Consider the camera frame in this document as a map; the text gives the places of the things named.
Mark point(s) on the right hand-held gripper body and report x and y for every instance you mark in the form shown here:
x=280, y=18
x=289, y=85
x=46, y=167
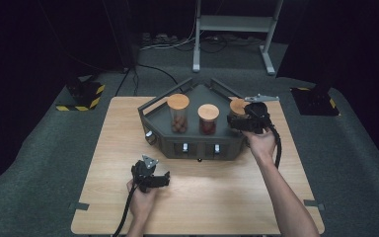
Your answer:
x=258, y=115

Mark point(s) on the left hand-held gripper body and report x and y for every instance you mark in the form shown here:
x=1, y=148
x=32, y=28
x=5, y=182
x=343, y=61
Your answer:
x=143, y=177

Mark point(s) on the glass jar wooden lid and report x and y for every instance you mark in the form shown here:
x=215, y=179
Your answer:
x=238, y=106

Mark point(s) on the glass jar red contents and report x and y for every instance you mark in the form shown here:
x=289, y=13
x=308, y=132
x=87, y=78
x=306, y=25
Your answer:
x=208, y=112

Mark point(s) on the dark grey corner shelf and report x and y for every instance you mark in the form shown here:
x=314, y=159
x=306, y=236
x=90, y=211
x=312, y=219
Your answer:
x=194, y=95

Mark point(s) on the tall glass jar brown nuts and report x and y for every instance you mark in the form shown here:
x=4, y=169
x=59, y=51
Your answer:
x=178, y=101

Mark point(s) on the person's left hand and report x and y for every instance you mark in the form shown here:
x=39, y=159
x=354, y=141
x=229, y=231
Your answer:
x=143, y=205

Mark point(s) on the person's right hand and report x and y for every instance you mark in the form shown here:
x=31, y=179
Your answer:
x=261, y=144

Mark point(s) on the black base striped yellow edge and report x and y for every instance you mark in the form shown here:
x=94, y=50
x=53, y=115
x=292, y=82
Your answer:
x=85, y=95
x=316, y=102

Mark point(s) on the grey tape piece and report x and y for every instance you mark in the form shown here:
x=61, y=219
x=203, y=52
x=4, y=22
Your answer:
x=79, y=206
x=314, y=204

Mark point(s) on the grey metal stand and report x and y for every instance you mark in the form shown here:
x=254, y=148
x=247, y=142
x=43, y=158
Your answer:
x=233, y=23

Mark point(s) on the black power strip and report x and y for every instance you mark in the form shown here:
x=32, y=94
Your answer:
x=159, y=38

